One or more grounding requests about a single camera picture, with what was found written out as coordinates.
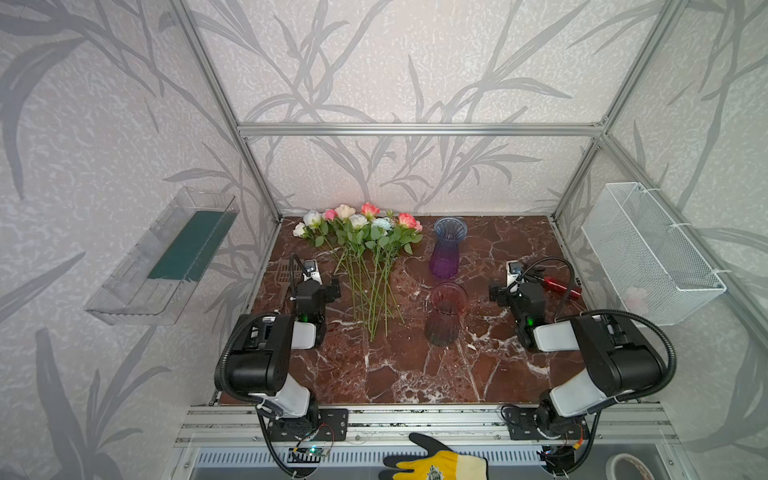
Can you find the dark red glass vase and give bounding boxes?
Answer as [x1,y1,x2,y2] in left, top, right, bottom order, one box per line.
[424,282,469,347]

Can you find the peach cream artificial flower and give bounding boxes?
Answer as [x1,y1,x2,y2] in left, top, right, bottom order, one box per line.
[334,204,370,322]

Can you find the red pink artificial rose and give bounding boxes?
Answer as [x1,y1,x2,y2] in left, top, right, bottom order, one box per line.
[384,211,423,317]

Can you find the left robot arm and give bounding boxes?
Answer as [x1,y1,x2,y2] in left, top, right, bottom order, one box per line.
[214,278,341,430]

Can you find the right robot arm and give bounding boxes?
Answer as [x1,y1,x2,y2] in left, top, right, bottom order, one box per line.
[489,283,678,439]

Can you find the purple glass vase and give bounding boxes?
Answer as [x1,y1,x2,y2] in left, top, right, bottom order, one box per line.
[429,217,468,279]

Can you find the brown garden hand rake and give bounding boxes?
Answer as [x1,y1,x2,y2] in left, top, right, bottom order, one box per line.
[276,259,294,312]

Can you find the white artificial rose bunch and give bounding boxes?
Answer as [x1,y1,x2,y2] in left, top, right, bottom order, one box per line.
[292,209,361,319]

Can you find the green circuit board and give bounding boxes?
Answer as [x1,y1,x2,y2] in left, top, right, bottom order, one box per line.
[289,445,333,463]

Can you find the yellow black work glove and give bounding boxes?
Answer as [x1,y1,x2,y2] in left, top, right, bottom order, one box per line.
[378,432,488,480]

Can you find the roll of white tape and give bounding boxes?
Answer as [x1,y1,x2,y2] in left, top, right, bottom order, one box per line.
[605,453,655,480]

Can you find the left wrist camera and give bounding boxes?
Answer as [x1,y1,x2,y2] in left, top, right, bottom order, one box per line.
[301,260,322,284]

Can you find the red handled pruning shears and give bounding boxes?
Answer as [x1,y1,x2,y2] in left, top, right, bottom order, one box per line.
[531,274,582,301]

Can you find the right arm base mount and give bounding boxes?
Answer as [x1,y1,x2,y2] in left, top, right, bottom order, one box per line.
[500,404,589,442]

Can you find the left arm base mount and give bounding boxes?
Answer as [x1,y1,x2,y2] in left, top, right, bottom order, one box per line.
[267,408,349,442]

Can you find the white wire mesh basket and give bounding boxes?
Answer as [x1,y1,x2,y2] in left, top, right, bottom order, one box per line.
[582,182,727,326]

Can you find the clear plastic wall shelf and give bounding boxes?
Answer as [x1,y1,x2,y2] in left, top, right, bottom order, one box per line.
[85,187,240,326]

